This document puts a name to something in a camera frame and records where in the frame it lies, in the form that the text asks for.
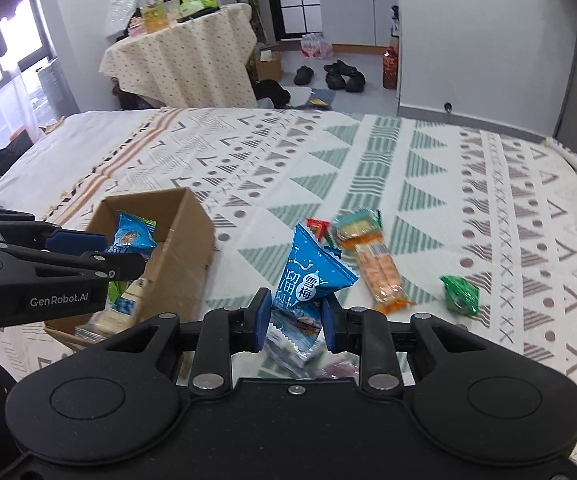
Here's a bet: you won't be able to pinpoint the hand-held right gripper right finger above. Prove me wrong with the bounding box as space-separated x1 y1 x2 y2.
321 298 471 392

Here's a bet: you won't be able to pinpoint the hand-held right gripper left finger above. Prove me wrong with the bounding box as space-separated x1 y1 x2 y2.
103 287 274 396

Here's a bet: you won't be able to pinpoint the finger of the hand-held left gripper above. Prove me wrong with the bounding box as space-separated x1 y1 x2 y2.
91 252 148 281
0 222 108 253

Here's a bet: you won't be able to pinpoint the blue pyramid snack packet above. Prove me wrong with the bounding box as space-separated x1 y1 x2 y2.
263 222 360 378

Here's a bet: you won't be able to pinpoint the brown cardboard box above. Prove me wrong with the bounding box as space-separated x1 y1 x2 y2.
43 187 216 351

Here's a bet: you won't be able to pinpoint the white long snack packet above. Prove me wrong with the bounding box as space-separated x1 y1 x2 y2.
91 275 152 336

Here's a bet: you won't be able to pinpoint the clear purple snack packet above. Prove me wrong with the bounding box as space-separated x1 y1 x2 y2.
318 357 361 378

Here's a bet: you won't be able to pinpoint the orange cracker packet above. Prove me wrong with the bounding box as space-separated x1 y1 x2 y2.
353 241 415 316

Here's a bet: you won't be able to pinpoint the white bed sheet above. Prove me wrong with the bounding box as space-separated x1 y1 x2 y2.
0 110 162 211

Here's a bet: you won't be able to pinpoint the red candy packet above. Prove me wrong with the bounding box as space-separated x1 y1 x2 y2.
305 217 331 241

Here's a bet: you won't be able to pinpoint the dark green snack packet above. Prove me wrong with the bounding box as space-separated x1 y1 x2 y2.
439 274 480 317

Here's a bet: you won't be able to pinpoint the grey bin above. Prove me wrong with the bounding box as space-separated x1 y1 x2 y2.
36 57 82 126

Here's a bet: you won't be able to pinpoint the dark clothes under table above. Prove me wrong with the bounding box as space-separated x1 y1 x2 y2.
112 82 156 110

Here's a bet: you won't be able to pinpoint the printed blanket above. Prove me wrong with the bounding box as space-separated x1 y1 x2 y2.
0 105 577 480

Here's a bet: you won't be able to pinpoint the dotted cream tablecloth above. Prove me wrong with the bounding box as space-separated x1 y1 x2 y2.
99 2 259 108

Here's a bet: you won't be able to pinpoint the small grey floor cloth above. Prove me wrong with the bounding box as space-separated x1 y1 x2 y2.
305 86 336 111

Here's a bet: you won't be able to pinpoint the black bag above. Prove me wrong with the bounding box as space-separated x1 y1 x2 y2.
253 79 291 108

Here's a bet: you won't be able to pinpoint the clear bottle with yellow liquid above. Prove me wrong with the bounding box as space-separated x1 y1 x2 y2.
138 0 169 33

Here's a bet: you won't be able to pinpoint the small cardboard floor box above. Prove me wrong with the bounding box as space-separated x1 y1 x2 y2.
251 47 284 82

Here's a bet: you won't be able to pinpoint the clear plastic wrapped pack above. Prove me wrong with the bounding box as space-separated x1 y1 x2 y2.
104 0 142 36

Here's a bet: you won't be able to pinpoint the light green box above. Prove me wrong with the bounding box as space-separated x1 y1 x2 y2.
177 0 219 18

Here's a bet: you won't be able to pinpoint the red label oil bottle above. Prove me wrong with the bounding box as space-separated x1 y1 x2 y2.
382 45 400 90

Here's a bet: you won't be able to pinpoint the black flat item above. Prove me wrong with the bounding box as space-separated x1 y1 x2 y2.
176 6 222 23

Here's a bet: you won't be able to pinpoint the pink plastic bag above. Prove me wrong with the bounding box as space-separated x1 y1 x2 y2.
299 31 334 59

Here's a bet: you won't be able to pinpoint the white kitchen cabinet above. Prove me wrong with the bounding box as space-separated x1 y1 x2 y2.
315 0 401 51

